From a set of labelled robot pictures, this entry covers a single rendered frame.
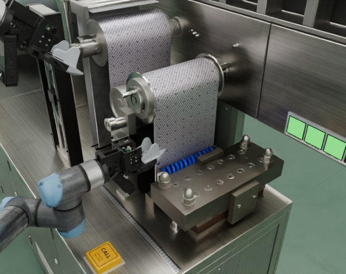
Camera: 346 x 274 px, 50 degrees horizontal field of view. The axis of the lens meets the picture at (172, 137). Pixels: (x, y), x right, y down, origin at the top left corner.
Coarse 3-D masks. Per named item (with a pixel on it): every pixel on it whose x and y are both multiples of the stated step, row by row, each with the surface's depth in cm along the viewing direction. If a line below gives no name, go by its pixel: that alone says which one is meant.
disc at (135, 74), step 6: (132, 72) 102; (138, 72) 100; (132, 78) 103; (138, 78) 100; (144, 78) 98; (126, 84) 107; (144, 84) 98; (150, 90) 97; (150, 96) 98; (150, 114) 101; (144, 120) 105; (150, 120) 102
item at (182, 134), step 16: (192, 112) 109; (208, 112) 114; (160, 128) 104; (176, 128) 108; (192, 128) 113; (208, 128) 117; (160, 144) 107; (176, 144) 111; (192, 144) 116; (208, 144) 121; (160, 160) 110; (176, 160) 115
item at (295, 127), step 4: (292, 120) 103; (296, 120) 102; (288, 124) 104; (292, 124) 103; (296, 124) 102; (300, 124) 101; (304, 124) 100; (288, 128) 105; (292, 128) 104; (296, 128) 103; (300, 128) 102; (288, 132) 105; (292, 132) 104; (296, 132) 103; (300, 132) 102; (300, 136) 102
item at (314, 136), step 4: (308, 128) 99; (312, 128) 98; (308, 132) 100; (312, 132) 99; (316, 132) 98; (320, 132) 97; (308, 136) 100; (312, 136) 99; (316, 136) 98; (320, 136) 97; (308, 140) 101; (312, 140) 100; (316, 140) 99; (320, 140) 98; (312, 144) 100; (316, 144) 99; (320, 144) 98; (320, 148) 98
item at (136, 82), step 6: (132, 84) 102; (138, 84) 99; (126, 90) 106; (144, 90) 98; (144, 96) 98; (144, 102) 99; (150, 102) 99; (144, 108) 101; (150, 108) 99; (138, 114) 105; (144, 114) 102
